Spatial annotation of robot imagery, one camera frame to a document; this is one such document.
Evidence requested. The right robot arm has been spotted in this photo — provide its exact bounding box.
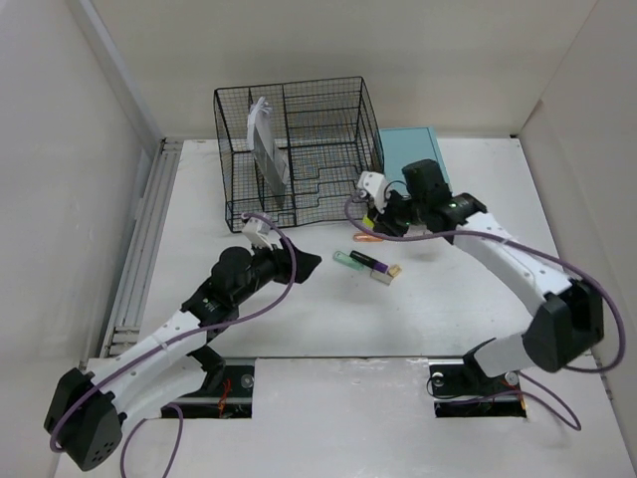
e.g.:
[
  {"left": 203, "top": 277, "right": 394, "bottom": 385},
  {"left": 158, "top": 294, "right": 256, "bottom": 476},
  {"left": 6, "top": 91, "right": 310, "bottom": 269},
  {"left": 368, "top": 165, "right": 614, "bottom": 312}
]
[{"left": 357, "top": 159, "right": 604, "bottom": 396}]

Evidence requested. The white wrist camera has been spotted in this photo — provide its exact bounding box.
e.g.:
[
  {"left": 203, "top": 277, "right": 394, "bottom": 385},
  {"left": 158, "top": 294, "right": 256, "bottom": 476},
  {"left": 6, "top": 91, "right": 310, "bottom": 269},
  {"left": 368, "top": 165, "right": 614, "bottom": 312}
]
[
  {"left": 241, "top": 213, "right": 276, "bottom": 251},
  {"left": 357, "top": 171, "right": 389, "bottom": 213}
]

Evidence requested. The small wooden block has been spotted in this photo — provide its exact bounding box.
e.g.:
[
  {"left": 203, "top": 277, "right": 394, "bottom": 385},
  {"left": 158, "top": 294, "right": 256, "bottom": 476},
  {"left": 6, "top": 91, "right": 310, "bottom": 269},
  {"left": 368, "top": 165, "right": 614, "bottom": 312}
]
[{"left": 388, "top": 265, "right": 402, "bottom": 277}]

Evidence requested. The yellow highlighter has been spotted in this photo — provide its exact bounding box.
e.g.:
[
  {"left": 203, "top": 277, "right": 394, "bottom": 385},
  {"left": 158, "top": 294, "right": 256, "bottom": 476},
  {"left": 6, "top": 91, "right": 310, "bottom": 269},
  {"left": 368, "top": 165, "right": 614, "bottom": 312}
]
[{"left": 362, "top": 215, "right": 375, "bottom": 231}]

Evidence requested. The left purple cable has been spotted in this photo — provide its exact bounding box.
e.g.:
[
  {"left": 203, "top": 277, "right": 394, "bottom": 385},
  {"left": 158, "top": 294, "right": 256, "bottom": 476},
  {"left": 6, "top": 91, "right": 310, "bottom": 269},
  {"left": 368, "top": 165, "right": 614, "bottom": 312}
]
[{"left": 48, "top": 212, "right": 300, "bottom": 478}]

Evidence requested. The green highlighter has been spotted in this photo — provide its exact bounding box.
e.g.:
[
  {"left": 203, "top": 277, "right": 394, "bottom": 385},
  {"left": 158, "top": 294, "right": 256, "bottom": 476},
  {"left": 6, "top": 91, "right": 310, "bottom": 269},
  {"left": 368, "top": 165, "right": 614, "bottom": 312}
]
[{"left": 332, "top": 251, "right": 365, "bottom": 271}]

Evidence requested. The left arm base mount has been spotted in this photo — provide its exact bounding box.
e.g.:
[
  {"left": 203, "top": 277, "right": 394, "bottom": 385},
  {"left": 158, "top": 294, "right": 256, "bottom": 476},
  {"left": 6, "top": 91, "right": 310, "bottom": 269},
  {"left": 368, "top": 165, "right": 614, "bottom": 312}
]
[{"left": 173, "top": 358, "right": 256, "bottom": 419}]

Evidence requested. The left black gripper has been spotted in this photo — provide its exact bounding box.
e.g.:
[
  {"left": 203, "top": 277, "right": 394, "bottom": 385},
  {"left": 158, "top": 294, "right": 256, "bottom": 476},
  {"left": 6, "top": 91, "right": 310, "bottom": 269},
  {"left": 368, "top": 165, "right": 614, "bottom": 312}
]
[{"left": 233, "top": 235, "right": 319, "bottom": 306}]

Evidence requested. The orange highlighter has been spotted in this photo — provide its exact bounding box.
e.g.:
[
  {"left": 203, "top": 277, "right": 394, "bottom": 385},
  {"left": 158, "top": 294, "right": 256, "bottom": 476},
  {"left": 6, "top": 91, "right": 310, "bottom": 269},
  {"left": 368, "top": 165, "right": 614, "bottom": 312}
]
[{"left": 352, "top": 232, "right": 383, "bottom": 243}]

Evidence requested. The aluminium rail frame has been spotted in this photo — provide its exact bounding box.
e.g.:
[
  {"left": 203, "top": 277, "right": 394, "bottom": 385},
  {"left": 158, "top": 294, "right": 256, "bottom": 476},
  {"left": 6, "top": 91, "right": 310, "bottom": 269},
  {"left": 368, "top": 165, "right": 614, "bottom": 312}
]
[{"left": 97, "top": 138, "right": 183, "bottom": 359}]

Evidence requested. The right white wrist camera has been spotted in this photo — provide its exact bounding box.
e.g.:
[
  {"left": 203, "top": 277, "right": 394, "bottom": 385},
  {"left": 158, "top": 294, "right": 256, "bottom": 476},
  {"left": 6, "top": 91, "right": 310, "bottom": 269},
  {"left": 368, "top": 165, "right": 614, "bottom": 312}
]
[{"left": 357, "top": 171, "right": 389, "bottom": 213}]

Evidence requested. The grey eraser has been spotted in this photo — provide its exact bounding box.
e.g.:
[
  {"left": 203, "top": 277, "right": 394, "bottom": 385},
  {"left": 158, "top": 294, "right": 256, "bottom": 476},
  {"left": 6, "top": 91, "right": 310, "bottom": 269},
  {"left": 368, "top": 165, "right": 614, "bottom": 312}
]
[{"left": 370, "top": 270, "right": 393, "bottom": 285}]

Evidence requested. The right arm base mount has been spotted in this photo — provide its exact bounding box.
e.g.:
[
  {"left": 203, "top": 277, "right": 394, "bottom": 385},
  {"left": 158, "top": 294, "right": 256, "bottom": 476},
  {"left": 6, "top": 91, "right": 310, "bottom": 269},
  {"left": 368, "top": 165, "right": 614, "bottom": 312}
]
[{"left": 426, "top": 358, "right": 527, "bottom": 418}]

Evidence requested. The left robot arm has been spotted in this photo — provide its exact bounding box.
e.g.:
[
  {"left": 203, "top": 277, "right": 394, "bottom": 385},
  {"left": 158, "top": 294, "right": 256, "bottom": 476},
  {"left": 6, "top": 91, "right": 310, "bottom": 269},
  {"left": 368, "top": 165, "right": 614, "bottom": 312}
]
[{"left": 44, "top": 245, "right": 321, "bottom": 471}]

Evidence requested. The teal and orange drawer box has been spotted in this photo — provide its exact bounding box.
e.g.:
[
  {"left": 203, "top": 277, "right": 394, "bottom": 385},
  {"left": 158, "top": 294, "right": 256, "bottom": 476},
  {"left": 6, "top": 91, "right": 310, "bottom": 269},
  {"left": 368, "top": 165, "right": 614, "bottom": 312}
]
[{"left": 380, "top": 126, "right": 451, "bottom": 185}]

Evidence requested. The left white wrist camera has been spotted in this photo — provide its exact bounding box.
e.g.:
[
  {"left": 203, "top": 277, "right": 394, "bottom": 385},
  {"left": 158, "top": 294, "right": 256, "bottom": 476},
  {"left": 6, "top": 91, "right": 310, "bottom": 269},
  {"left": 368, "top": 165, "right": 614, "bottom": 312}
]
[{"left": 241, "top": 213, "right": 276, "bottom": 251}]

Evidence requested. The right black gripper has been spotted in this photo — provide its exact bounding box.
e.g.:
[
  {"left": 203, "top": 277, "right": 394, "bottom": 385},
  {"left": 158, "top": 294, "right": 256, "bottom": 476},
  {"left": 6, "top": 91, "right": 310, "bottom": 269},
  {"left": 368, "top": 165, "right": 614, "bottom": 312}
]
[{"left": 367, "top": 186, "right": 427, "bottom": 240}]

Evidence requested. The black setup guide booklet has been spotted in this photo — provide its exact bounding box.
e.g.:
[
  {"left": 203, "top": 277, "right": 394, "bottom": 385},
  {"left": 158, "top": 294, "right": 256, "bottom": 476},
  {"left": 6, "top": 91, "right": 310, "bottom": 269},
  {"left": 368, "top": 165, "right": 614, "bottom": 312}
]
[{"left": 250, "top": 125, "right": 290, "bottom": 208}]

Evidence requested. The black wire mesh organizer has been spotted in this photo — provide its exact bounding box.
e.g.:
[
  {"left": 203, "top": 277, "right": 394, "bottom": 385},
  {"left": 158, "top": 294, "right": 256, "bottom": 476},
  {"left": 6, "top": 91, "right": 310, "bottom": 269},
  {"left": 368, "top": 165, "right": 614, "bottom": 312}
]
[{"left": 213, "top": 77, "right": 384, "bottom": 232}]

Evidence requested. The purple black highlighter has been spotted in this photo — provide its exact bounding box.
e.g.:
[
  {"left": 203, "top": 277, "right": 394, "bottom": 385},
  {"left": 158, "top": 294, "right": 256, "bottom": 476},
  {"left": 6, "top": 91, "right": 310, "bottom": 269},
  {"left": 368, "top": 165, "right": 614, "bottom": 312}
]
[{"left": 349, "top": 250, "right": 389, "bottom": 274}]

